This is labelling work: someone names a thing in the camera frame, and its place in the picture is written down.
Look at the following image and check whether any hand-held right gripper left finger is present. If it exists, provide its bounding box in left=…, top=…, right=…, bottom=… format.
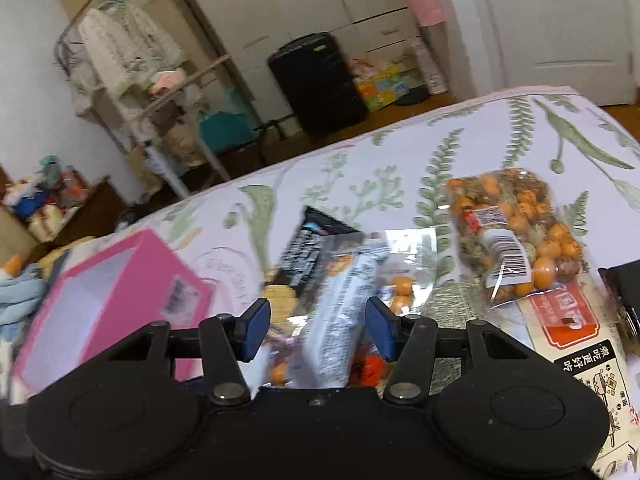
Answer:
left=107, top=297, right=273, bottom=406

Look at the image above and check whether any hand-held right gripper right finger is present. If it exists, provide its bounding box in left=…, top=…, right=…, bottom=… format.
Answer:
left=365, top=296, right=533, bottom=406

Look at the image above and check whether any white snack packet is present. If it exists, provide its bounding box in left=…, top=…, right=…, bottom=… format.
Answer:
left=295, top=240, right=391, bottom=391

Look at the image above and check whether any clear bag of round snacks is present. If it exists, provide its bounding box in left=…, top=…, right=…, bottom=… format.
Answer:
left=442, top=167, right=587, bottom=309

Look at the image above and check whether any orange snack packet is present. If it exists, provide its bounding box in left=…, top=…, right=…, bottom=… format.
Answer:
left=350, top=352, right=388, bottom=386

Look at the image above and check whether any small clear snack packet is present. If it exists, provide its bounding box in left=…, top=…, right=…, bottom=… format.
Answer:
left=380, top=227, right=441, bottom=313

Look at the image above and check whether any black snack packet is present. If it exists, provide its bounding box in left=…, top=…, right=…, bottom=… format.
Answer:
left=264, top=206, right=366, bottom=331

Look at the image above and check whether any pink cardboard box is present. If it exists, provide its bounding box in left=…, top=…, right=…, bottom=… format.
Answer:
left=10, top=228, right=218, bottom=396

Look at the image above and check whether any leaf print bedsheet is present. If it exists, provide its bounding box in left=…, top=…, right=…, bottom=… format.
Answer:
left=0, top=85, right=640, bottom=480

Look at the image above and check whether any metal clothes rack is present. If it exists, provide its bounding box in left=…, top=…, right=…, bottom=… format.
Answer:
left=52, top=0, right=266, bottom=198

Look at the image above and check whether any black metal stand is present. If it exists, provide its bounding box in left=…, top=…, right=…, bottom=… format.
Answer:
left=252, top=117, right=288, bottom=166

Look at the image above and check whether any red and white noodle packet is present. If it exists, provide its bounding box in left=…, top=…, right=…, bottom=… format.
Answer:
left=515, top=280, right=640, bottom=480

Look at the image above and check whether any wooden cabinet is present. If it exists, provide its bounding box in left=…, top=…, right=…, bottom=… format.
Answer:
left=0, top=162, right=126, bottom=261

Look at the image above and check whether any teal bag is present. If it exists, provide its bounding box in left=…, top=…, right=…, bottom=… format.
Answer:
left=197, top=87, right=256, bottom=148

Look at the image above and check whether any black round base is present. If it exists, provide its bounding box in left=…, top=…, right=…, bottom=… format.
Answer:
left=395, top=85, right=431, bottom=106

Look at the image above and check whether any colourful cardboard box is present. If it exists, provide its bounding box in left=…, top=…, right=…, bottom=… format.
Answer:
left=350, top=57, right=416, bottom=113

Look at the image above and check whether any blue cloth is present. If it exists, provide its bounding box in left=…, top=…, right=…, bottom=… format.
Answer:
left=0, top=260, right=48, bottom=341

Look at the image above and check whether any pile of packets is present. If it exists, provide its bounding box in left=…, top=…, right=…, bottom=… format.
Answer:
left=2, top=155, right=93, bottom=241

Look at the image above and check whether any black suitcase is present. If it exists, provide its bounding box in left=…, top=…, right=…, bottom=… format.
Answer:
left=267, top=32, right=368, bottom=136

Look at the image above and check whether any dark snack packet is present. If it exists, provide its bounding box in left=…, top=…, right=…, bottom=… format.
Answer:
left=597, top=262, right=640, bottom=346

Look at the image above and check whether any white patterned package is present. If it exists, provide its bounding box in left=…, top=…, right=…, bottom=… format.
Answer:
left=412, top=37, right=448, bottom=96

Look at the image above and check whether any pink cloth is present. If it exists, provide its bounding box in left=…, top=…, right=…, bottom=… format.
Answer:
left=150, top=70, right=183, bottom=93

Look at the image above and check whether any white hanging garment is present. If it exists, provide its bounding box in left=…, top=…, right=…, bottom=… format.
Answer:
left=77, top=0, right=188, bottom=96

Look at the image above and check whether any white wardrobe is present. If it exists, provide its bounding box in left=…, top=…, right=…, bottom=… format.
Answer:
left=162, top=0, right=451, bottom=126

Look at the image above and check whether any white door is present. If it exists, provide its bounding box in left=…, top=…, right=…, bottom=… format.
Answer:
left=470, top=0, right=640, bottom=106

